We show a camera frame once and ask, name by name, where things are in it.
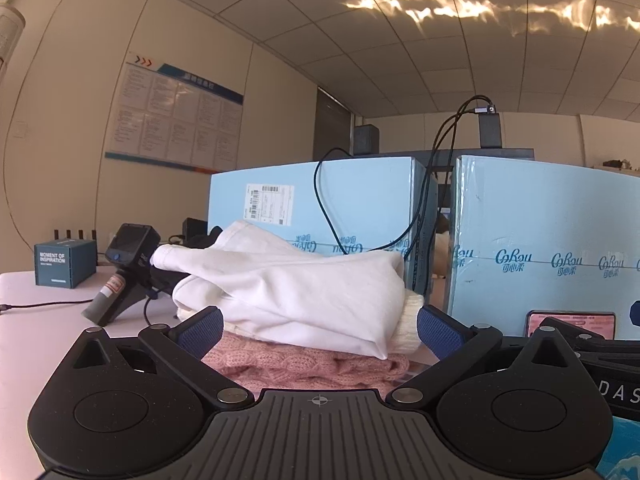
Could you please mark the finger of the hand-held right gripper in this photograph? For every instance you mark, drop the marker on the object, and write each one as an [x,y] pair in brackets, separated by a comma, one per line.
[585,336]

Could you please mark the white garment with black trim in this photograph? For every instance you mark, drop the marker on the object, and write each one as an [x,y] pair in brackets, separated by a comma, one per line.
[300,290]

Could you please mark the black adapter block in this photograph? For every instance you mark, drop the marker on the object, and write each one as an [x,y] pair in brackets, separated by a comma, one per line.
[489,130]

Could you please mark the dark grey box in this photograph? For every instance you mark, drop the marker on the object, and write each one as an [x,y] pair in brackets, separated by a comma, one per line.
[366,140]

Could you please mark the white wall switch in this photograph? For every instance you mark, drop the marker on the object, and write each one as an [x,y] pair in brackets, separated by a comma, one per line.
[20,129]

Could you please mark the light blue cardboard box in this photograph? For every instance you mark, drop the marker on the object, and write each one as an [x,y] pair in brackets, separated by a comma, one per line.
[550,210]

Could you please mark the smartphone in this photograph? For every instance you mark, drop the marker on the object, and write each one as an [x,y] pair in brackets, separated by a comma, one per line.
[570,322]

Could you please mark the black antenna device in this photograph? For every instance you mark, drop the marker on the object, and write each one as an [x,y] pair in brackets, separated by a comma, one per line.
[80,234]

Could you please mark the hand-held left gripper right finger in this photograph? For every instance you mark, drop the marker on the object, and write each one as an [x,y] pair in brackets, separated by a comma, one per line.
[440,332]

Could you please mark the printed mat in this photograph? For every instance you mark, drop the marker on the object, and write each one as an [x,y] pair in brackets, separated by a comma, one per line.
[625,450]

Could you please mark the dark window blind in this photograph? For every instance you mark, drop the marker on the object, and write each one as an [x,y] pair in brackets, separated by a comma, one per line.
[331,125]

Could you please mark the pink knitted sweater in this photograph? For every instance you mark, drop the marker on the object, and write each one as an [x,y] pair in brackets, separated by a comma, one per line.
[300,365]

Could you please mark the small dark blue box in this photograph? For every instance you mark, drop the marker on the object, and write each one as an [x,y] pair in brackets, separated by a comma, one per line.
[65,265]

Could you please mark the cream knitted sweater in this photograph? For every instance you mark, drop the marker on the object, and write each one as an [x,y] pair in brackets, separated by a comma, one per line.
[411,325]

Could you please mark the wall notice board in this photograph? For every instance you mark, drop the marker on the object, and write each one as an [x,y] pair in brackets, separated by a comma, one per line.
[170,115]

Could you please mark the light blue box with label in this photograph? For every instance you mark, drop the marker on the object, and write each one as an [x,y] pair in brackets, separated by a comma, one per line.
[360,200]

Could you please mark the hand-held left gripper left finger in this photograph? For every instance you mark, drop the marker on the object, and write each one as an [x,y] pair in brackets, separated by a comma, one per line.
[200,331]

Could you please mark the black handheld scanner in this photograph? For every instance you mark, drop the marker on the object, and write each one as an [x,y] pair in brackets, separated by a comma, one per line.
[131,245]

